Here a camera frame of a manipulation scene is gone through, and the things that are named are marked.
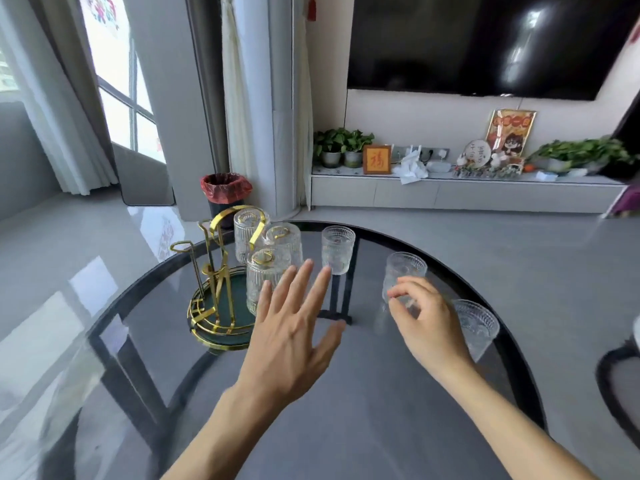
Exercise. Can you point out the person's left middle finger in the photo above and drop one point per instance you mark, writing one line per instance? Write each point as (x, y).
(301, 279)

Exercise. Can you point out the row of small figurines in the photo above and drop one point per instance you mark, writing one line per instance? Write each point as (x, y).
(487, 171)

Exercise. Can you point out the person's left forearm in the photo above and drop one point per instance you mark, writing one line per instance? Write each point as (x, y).
(230, 434)

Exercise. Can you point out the wall power socket strip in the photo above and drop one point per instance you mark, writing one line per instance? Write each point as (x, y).
(435, 153)

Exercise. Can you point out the grey sheer curtain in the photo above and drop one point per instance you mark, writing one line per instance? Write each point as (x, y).
(50, 94)

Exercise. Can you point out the purple cloth item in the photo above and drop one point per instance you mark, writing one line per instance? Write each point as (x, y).
(627, 202)

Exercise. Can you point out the white tower air conditioner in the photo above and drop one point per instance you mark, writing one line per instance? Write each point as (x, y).
(280, 94)

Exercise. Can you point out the red bin bag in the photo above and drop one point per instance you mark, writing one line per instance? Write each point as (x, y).
(225, 187)

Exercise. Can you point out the gold rack with green tray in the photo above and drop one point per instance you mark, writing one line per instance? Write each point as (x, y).
(220, 299)

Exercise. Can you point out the red paper window decoration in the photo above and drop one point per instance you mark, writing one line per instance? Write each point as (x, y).
(102, 12)

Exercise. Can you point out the person's left thumb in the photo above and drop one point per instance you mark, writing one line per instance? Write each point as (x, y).
(334, 337)

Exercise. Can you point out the cream curtain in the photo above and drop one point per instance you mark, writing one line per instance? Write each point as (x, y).
(231, 94)

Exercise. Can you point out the black trash bin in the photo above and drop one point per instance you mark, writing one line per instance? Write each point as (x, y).
(225, 209)

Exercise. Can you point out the person's right forearm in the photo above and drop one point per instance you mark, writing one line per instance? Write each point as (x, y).
(505, 424)

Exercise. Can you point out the wide leafy green plant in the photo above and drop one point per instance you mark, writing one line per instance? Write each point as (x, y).
(582, 152)

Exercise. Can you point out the person's left little finger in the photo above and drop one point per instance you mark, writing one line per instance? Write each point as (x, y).
(265, 299)

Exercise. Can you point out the person's right hand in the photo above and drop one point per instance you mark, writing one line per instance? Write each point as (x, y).
(430, 329)

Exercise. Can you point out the round white plaque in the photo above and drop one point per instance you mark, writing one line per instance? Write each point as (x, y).
(477, 152)

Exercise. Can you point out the person's right thumb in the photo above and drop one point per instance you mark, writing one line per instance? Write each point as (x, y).
(400, 309)

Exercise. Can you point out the green plant in grey pot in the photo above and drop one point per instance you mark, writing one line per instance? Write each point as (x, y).
(356, 144)
(329, 144)

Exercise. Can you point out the clear ribbed drinking glass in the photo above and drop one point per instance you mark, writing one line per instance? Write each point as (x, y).
(405, 267)
(262, 279)
(245, 234)
(287, 244)
(338, 249)
(477, 327)

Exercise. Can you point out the white television cabinet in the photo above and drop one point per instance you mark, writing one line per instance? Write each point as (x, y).
(450, 192)

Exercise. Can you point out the red hanging tassel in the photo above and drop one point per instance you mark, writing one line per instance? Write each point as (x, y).
(311, 7)

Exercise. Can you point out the black table frame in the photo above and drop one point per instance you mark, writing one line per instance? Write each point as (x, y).
(340, 294)

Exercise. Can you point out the person's left hand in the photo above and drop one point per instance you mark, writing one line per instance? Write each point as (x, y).
(282, 344)

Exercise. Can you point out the black chair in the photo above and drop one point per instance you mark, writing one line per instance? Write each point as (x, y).
(615, 359)

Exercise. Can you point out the crumpled white tissue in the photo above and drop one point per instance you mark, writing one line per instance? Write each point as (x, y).
(411, 169)

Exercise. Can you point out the orange framed picture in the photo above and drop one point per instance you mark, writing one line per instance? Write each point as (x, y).
(377, 159)

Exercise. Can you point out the black flat television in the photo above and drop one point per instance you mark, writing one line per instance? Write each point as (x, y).
(475, 39)

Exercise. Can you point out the colourful cartoon poster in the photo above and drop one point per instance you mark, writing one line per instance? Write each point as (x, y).
(510, 132)

